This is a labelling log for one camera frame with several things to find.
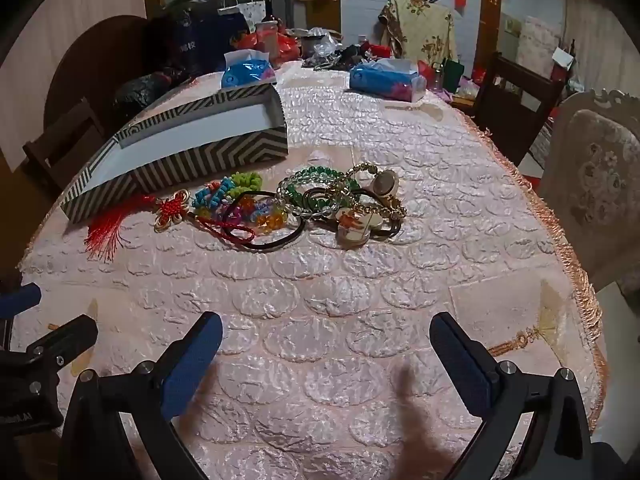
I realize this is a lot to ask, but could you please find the white paper bag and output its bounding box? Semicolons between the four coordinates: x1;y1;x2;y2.
217;0;269;28

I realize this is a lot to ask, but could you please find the black plastic bag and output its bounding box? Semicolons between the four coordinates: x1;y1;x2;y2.
111;71;177;117

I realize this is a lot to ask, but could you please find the gold wrist watch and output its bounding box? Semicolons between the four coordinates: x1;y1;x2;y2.
344;161;409;222

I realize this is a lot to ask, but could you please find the large black hair tie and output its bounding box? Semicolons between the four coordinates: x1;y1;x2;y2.
220;190;307;252

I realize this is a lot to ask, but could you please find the dark wooden chair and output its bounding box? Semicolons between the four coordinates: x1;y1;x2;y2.
471;51;565;167

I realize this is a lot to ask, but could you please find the dark green bead bracelet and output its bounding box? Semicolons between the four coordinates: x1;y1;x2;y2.
286;164;362;222

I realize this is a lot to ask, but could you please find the turquoise flower bead bracelet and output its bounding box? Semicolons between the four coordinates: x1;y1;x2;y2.
191;179;237;212

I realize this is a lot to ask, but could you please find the hair tie with painted charm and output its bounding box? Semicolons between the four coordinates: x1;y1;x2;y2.
334;207;407;251

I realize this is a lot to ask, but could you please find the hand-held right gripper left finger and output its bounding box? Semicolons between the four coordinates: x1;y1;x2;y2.
57;311;223;480

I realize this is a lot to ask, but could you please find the ornate cream upholstered chair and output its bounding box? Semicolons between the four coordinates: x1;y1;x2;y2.
536;88;640;292

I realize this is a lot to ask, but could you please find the brown wooden chair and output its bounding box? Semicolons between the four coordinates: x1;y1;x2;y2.
21;96;107;197

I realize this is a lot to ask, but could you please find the striped cardboard box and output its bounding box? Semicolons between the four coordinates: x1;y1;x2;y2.
60;84;290;224

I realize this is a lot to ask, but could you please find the dark blue bag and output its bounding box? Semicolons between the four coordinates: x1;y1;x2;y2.
149;0;252;78

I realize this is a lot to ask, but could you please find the clear bead bracelet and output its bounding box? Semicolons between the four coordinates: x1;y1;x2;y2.
275;169;352;217

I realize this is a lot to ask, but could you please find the multicolour translucent bead bracelet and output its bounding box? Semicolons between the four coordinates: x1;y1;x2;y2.
224;194;289;234

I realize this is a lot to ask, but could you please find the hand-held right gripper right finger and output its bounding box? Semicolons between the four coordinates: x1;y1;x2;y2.
429;311;596;480

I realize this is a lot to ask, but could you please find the thin dark hair tie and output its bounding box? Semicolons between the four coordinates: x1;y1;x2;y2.
304;186;352;219

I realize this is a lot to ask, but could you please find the red knot tassel ornament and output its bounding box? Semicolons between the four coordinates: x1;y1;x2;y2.
84;189;257;262

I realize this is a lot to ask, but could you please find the floral quilted cloth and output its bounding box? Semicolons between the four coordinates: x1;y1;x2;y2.
377;0;459;67

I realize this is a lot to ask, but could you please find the lime green bead bracelet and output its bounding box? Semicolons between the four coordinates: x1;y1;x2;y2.
220;171;264;195

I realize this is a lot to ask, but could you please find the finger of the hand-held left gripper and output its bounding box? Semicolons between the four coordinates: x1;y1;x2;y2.
0;282;42;322
26;315;99;376

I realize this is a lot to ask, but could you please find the blue tissue pack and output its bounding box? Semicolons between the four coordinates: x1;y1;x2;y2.
348;57;428;104
220;50;278;91

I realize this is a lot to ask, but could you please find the red plastic bag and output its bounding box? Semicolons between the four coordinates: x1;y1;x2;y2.
239;21;302;67

